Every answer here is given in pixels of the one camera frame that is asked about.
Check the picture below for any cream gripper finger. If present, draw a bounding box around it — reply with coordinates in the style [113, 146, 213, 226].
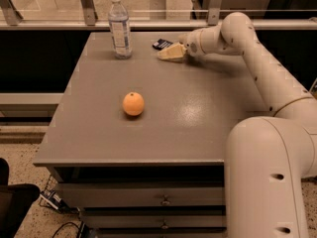
[158, 43, 186, 61]

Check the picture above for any wire basket on floor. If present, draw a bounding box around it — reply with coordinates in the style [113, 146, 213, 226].
[39, 176, 78, 214]

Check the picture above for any clear plastic water bottle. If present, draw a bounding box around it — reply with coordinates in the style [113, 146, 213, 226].
[108, 0, 132, 60]

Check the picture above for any black floor cable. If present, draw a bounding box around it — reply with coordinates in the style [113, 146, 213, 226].
[51, 221, 87, 238]

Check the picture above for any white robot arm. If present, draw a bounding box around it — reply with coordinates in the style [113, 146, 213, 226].
[158, 12, 317, 238]

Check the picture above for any grey drawer cabinet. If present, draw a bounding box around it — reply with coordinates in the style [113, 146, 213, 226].
[34, 32, 266, 238]

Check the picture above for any metal window railing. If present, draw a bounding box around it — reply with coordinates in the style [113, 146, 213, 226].
[0, 0, 317, 31]

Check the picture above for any orange fruit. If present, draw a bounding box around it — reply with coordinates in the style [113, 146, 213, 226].
[122, 92, 145, 116]

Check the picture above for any upper drawer knob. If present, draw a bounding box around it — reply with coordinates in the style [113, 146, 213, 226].
[160, 196, 170, 206]

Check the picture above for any black office chair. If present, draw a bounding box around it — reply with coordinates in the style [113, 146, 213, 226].
[0, 159, 40, 238]

